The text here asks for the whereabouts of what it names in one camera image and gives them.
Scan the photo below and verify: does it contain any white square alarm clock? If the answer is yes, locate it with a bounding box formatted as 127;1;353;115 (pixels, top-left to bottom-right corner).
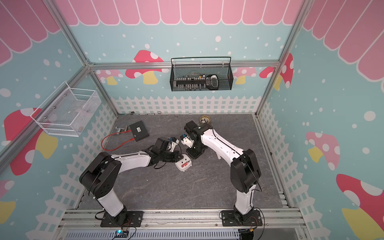
175;157;192;172

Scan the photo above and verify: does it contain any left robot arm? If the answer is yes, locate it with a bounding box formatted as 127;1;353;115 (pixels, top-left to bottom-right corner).
80;138;189;218

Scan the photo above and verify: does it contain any white wire mesh basket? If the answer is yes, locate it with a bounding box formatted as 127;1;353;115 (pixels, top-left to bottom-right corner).
30;82;102;137

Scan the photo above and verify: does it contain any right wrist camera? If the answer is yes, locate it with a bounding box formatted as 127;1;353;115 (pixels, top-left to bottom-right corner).
181;134;194;148

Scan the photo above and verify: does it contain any red cable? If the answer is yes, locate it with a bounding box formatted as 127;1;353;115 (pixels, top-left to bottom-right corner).
101;129;134;152

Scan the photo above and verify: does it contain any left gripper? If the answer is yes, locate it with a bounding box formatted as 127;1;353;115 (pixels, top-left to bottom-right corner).
160;150;184;163

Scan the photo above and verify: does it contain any black socket bit set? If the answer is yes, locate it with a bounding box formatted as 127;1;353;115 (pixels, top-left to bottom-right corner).
172;76;211;91

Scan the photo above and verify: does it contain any small green circuit board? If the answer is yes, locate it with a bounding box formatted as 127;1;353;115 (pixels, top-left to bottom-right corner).
113;230;129;239

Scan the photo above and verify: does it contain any brown tape roll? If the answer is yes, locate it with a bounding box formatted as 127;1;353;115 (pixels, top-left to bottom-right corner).
200;116;212;125

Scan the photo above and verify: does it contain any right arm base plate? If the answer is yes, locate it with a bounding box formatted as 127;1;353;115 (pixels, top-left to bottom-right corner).
219;210;263;227

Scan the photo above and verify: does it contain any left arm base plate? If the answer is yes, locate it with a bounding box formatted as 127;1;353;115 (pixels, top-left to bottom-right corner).
100;210;144;228

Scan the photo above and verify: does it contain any metal clamp bracket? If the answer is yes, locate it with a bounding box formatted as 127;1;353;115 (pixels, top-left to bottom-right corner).
115;126;128;134

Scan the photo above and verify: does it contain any black wire mesh basket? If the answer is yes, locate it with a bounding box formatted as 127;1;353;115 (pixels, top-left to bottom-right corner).
170;57;234;92

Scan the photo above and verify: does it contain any black box device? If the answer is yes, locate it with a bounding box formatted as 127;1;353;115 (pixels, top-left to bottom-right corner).
129;121;150;142

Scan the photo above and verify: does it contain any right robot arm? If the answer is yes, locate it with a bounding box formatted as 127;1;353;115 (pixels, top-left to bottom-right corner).
181;121;262;221

